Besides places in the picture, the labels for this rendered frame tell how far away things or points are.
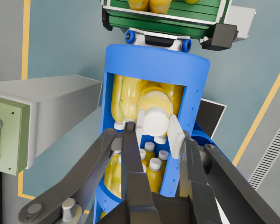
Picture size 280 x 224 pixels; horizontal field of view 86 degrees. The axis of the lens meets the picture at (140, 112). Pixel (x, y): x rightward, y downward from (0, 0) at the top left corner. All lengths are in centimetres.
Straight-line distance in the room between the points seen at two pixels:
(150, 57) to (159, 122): 15
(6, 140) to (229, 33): 89
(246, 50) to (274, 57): 27
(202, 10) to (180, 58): 40
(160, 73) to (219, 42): 32
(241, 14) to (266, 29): 111
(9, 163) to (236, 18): 107
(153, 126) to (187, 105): 16
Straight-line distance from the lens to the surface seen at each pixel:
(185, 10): 69
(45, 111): 84
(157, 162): 53
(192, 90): 36
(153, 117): 21
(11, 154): 80
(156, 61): 31
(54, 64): 182
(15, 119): 72
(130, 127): 15
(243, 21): 80
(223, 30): 60
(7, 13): 210
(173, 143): 18
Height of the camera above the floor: 155
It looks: 73 degrees down
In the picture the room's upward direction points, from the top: 169 degrees counter-clockwise
